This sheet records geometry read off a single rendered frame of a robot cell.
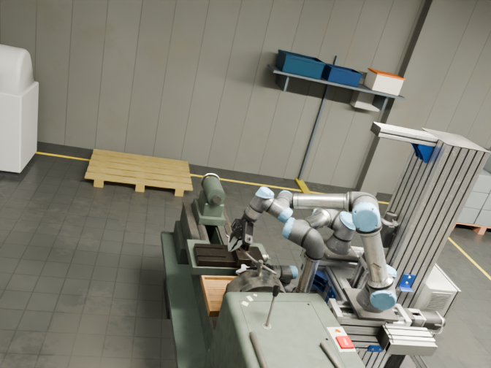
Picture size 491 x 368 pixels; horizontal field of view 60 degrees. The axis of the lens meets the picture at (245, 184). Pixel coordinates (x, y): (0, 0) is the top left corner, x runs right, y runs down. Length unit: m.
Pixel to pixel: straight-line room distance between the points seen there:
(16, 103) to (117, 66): 1.47
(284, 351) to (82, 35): 4.93
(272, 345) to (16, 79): 4.07
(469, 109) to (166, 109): 4.62
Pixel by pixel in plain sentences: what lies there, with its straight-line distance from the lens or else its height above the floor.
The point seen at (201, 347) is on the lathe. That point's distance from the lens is 2.68.
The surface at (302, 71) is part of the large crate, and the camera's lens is 5.56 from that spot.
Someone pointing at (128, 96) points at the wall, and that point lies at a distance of 6.03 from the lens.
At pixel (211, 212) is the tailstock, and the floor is 0.95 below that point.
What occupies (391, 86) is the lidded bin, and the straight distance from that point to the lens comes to 6.10.
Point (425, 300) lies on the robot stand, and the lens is 2.66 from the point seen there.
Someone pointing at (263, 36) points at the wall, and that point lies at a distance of 5.96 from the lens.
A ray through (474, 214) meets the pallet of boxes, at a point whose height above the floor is 0.31.
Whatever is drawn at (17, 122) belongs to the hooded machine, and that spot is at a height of 0.66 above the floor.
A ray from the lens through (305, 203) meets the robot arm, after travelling 2.08.
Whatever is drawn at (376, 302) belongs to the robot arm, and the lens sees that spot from 2.13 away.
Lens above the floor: 2.45
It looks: 24 degrees down
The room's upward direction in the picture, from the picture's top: 14 degrees clockwise
